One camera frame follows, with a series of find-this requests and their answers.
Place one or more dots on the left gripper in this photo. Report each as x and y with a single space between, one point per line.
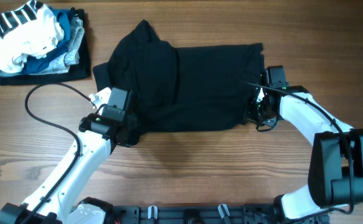
132 121

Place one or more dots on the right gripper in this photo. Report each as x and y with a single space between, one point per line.
249 116

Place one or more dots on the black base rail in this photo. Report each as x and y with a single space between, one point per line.
242 214

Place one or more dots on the grey folded garment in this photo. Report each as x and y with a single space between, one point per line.
62 61

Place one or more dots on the black t-shirt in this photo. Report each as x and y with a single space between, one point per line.
182 89

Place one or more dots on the blue folded garment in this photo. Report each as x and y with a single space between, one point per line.
33 36

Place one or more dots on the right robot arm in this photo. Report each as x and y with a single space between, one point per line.
335 177

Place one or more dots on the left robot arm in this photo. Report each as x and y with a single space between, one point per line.
99 133

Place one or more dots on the black folded garment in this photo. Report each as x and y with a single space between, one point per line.
77 72

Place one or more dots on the white black striped garment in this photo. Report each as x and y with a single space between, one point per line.
31 30

